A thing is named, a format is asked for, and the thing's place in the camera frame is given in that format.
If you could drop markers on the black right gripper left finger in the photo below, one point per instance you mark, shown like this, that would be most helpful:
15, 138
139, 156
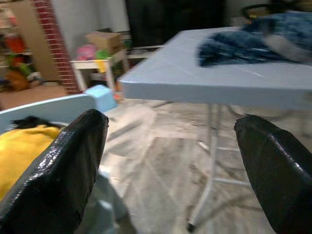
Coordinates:
48, 182

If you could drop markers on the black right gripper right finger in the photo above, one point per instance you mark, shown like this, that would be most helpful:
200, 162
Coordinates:
280, 175

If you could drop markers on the blue plaid shorts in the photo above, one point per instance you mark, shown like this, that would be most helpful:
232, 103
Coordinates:
231, 48

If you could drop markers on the yellow cloth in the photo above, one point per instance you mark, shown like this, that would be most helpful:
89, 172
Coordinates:
19, 151

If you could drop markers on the black garment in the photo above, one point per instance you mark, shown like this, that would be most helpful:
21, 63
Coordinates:
29, 121

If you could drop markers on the light blue plastic tub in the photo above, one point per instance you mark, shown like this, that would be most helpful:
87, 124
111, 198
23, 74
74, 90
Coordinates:
102, 97

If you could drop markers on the small white side table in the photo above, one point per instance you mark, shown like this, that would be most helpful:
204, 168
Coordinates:
85, 64

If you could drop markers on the pink bag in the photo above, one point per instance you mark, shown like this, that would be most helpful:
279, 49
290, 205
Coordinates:
86, 52

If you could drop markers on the green toy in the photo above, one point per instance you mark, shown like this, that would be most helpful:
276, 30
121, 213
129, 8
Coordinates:
103, 54

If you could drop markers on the white folding table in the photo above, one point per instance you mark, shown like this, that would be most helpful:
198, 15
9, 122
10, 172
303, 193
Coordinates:
182, 73

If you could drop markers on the cardboard box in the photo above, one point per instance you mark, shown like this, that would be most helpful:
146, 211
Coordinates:
104, 40

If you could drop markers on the black television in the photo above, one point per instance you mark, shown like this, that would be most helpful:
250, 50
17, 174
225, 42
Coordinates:
170, 22

